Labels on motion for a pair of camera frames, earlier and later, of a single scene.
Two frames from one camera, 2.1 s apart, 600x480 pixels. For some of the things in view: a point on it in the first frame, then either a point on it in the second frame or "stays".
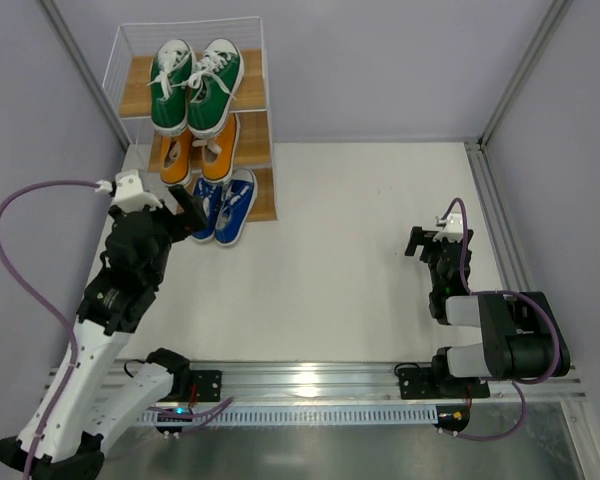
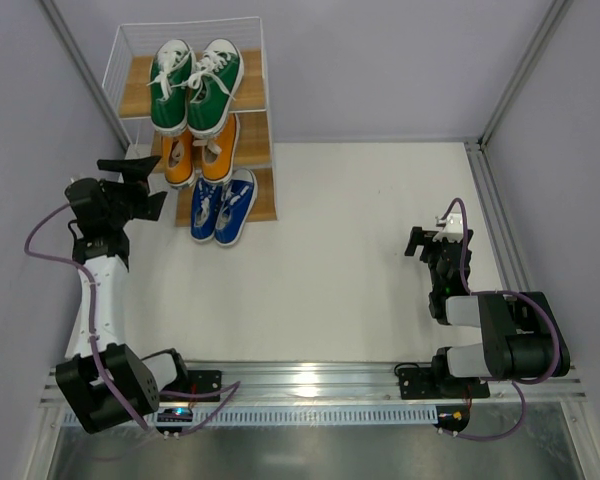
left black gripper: (169, 220) → (128, 189)
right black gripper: (431, 244) stays
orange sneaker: (219, 154) stays
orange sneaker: (176, 159) stays
